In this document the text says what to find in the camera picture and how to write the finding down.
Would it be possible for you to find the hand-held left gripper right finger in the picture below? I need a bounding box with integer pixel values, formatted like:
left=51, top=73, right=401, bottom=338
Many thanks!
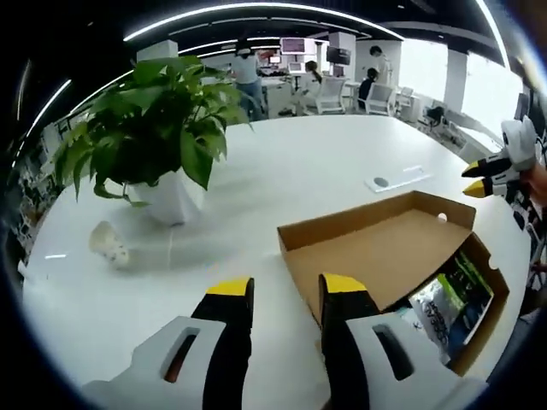
left=318, top=272, right=491, bottom=410

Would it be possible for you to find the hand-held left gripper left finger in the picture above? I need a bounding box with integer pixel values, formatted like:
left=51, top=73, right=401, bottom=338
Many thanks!
left=83, top=276, right=256, bottom=410

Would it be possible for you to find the brown cardboard shoe box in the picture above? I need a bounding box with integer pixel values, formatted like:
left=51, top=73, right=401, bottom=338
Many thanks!
left=276, top=190, right=512, bottom=377

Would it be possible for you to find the person's right hand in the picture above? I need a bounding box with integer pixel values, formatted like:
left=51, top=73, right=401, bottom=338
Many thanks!
left=520, top=164, right=547, bottom=204

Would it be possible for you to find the white table socket panel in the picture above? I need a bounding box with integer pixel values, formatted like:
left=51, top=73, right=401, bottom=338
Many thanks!
left=364, top=165, right=431, bottom=192

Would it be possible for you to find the green black packet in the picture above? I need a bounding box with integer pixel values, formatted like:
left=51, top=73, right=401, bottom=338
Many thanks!
left=444, top=250, right=496, bottom=347

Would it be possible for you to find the white printed packet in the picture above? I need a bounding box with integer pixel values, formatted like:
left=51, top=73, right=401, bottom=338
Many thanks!
left=408, top=275, right=467, bottom=341

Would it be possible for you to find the ceiling light strip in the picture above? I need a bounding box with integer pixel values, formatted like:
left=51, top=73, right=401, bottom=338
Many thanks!
left=123, top=2, right=405, bottom=43
left=476, top=0, right=510, bottom=69
left=27, top=79, right=73, bottom=129

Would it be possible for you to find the white office chair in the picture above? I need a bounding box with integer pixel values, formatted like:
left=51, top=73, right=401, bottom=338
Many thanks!
left=367, top=83, right=397, bottom=115
left=315, top=76, right=346, bottom=114

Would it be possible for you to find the small white crumpled object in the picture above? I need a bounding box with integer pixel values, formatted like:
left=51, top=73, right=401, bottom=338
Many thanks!
left=88, top=220, right=130, bottom=270

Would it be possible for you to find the green plant in white pot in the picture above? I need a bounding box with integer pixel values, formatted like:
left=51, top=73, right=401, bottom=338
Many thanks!
left=53, top=55, right=253, bottom=227

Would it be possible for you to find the pink monitor screen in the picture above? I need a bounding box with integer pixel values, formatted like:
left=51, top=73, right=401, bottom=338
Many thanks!
left=279, top=37, right=308, bottom=55

